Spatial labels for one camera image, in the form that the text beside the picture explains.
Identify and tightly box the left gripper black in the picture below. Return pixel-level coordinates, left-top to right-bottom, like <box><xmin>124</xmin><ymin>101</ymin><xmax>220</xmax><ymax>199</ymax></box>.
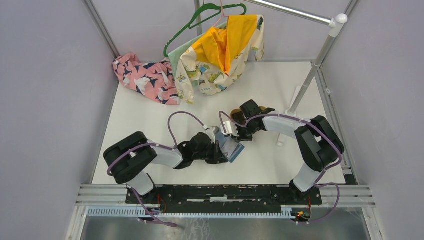
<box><xmin>192</xmin><ymin>139</ymin><xmax>228</xmax><ymax>164</ymax></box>

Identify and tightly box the teal card holder wallet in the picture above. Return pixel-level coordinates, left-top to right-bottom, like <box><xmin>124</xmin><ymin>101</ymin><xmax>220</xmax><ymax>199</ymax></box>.
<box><xmin>215</xmin><ymin>131</ymin><xmax>245</xmax><ymax>163</ymax></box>

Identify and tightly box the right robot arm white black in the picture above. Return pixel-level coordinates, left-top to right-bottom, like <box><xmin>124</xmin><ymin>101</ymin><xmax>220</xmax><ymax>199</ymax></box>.
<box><xmin>230</xmin><ymin>99</ymin><xmax>345</xmax><ymax>204</ymax></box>

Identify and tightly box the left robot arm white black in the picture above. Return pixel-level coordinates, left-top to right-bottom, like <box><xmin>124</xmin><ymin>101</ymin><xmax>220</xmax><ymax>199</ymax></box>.
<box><xmin>103</xmin><ymin>131</ymin><xmax>229</xmax><ymax>204</ymax></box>

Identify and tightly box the oval wooden tray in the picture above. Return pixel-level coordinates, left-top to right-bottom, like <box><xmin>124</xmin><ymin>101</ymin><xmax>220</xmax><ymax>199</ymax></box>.
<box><xmin>230</xmin><ymin>106</ymin><xmax>267</xmax><ymax>124</ymax></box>

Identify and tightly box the dinosaur print yellow jacket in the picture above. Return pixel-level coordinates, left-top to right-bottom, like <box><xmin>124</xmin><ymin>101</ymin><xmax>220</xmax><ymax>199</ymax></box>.
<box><xmin>175</xmin><ymin>15</ymin><xmax>265</xmax><ymax>104</ymax></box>

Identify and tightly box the pink patterned cloth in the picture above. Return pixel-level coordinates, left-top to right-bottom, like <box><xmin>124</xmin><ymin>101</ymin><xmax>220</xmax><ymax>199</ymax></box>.
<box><xmin>112</xmin><ymin>53</ymin><xmax>181</xmax><ymax>106</ymax></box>

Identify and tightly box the mint green cloth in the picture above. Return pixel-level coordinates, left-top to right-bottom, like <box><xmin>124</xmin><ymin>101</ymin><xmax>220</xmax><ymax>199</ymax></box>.
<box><xmin>168</xmin><ymin>28</ymin><xmax>217</xmax><ymax>85</ymax></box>

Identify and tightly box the green clothes hanger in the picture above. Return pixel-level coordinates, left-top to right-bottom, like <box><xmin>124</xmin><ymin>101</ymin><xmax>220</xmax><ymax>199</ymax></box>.
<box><xmin>163</xmin><ymin>3</ymin><xmax>248</xmax><ymax>58</ymax></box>

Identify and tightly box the silver clothes rack pole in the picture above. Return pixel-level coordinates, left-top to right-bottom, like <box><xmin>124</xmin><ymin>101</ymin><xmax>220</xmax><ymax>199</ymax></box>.
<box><xmin>249</xmin><ymin>0</ymin><xmax>349</xmax><ymax>115</ymax></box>

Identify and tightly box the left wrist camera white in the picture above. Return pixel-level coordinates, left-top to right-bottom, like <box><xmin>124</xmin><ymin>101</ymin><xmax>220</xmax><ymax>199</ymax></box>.
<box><xmin>203</xmin><ymin>125</ymin><xmax>220</xmax><ymax>143</ymax></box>

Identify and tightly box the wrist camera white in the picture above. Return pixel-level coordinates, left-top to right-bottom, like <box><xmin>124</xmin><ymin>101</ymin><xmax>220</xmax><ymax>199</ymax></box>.
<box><xmin>203</xmin><ymin>125</ymin><xmax>220</xmax><ymax>143</ymax></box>
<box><xmin>220</xmin><ymin>120</ymin><xmax>239</xmax><ymax>137</ymax></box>

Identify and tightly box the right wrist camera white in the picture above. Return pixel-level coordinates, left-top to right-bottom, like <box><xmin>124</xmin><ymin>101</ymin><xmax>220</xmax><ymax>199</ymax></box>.
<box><xmin>220</xmin><ymin>120</ymin><xmax>239</xmax><ymax>137</ymax></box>

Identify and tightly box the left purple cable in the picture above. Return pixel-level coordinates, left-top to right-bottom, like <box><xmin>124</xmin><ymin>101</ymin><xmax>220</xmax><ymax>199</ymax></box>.
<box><xmin>106</xmin><ymin>111</ymin><xmax>210</xmax><ymax>229</ymax></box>

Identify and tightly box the purple cable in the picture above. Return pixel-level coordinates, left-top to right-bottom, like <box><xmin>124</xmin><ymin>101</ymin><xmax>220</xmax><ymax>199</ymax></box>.
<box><xmin>106</xmin><ymin>111</ymin><xmax>210</xmax><ymax>229</ymax></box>
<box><xmin>218</xmin><ymin>110</ymin><xmax>343</xmax><ymax>225</ymax></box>

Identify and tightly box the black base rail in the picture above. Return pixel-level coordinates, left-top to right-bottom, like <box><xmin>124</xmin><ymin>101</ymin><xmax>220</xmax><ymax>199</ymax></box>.
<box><xmin>141</xmin><ymin>184</ymin><xmax>323</xmax><ymax>214</ymax></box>

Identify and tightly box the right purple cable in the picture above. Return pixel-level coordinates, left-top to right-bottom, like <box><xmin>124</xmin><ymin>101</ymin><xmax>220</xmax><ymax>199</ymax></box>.
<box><xmin>218</xmin><ymin>110</ymin><xmax>343</xmax><ymax>225</ymax></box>

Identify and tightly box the white slotted cable duct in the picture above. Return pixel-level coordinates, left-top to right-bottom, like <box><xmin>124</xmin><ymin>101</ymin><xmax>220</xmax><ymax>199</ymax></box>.
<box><xmin>87</xmin><ymin>205</ymin><xmax>295</xmax><ymax>220</ymax></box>

